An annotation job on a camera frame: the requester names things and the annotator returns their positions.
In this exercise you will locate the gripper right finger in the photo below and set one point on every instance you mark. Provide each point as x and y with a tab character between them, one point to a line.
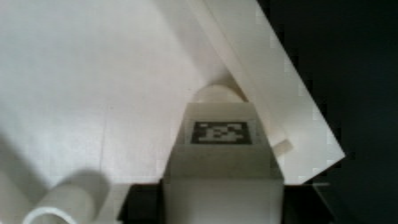
307	209

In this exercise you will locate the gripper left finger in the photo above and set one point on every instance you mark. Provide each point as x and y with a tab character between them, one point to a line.
143	205

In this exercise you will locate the white square table top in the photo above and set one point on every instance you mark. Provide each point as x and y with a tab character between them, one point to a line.
106	60

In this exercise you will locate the white table leg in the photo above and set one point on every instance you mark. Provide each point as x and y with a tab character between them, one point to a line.
223	180

